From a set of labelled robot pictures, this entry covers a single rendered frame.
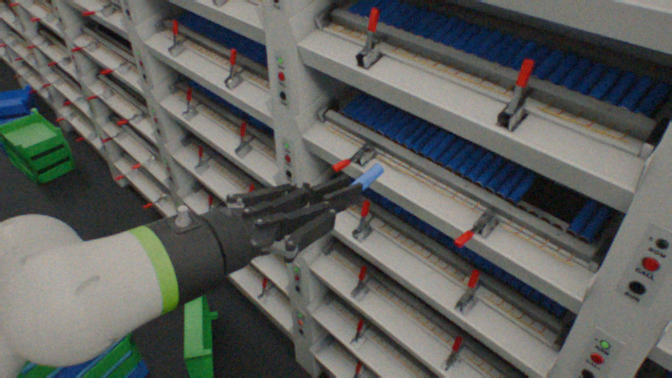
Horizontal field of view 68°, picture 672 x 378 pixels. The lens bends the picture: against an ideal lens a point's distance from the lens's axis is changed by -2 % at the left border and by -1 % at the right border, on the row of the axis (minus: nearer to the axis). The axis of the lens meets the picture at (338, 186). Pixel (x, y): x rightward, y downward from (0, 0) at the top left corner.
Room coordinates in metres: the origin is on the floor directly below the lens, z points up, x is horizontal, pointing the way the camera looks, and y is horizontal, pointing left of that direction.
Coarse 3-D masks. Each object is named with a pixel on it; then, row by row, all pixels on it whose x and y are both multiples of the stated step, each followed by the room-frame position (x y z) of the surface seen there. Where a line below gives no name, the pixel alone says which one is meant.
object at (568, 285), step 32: (320, 96) 0.92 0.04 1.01; (352, 96) 0.96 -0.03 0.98; (320, 128) 0.89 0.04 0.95; (384, 192) 0.72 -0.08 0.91; (416, 192) 0.68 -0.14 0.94; (576, 192) 0.63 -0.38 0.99; (448, 224) 0.61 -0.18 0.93; (608, 224) 0.56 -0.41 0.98; (512, 256) 0.53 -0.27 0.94; (544, 256) 0.52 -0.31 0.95; (544, 288) 0.49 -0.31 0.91; (576, 288) 0.47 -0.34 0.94
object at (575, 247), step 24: (336, 120) 0.87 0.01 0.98; (384, 144) 0.78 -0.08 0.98; (408, 168) 0.73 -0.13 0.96; (432, 168) 0.70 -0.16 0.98; (480, 192) 0.64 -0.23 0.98; (504, 216) 0.60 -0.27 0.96; (528, 216) 0.58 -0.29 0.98; (528, 240) 0.55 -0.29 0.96; (552, 240) 0.54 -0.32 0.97; (576, 240) 0.52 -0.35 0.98
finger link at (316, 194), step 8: (344, 176) 0.56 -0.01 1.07; (320, 184) 0.53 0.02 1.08; (328, 184) 0.53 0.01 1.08; (336, 184) 0.54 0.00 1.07; (344, 184) 0.55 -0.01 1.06; (312, 192) 0.51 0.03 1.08; (320, 192) 0.52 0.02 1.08; (328, 192) 0.53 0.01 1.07; (312, 200) 0.51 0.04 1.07; (320, 200) 0.52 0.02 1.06
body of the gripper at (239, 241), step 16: (224, 208) 0.42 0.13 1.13; (240, 208) 0.46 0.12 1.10; (208, 224) 0.39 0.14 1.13; (224, 224) 0.39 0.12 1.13; (240, 224) 0.40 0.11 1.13; (224, 240) 0.38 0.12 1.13; (240, 240) 0.38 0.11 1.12; (256, 240) 0.40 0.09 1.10; (272, 240) 0.40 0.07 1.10; (224, 256) 0.37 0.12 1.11; (240, 256) 0.38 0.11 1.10; (256, 256) 0.39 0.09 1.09; (224, 272) 0.36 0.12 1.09
